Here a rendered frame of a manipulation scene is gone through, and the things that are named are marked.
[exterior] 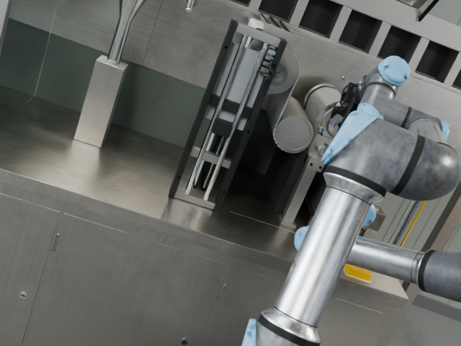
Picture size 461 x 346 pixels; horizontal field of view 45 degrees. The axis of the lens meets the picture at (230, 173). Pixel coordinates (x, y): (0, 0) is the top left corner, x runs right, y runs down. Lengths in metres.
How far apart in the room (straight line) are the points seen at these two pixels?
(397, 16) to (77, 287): 1.38
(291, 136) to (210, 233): 0.42
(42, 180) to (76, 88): 0.62
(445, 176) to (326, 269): 0.26
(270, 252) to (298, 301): 0.61
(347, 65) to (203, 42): 0.52
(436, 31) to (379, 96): 0.77
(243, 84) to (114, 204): 0.49
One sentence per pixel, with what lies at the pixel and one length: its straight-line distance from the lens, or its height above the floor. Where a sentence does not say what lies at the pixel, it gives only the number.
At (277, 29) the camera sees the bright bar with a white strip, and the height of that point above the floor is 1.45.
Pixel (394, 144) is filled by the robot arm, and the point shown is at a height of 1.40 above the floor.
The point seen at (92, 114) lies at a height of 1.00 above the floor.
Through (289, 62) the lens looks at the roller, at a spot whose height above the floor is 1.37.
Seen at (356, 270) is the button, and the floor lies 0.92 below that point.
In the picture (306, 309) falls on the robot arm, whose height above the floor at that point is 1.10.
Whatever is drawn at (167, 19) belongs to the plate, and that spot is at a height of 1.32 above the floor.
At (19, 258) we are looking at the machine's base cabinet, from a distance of 1.70.
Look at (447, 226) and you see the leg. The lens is 2.60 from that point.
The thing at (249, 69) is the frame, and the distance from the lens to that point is 1.58.
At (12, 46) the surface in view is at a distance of 1.69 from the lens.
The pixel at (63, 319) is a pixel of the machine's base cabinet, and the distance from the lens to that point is 1.78.
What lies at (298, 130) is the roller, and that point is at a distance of 1.74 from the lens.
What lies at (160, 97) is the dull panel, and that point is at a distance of 2.05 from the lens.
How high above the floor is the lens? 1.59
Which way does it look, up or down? 20 degrees down
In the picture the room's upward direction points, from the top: 22 degrees clockwise
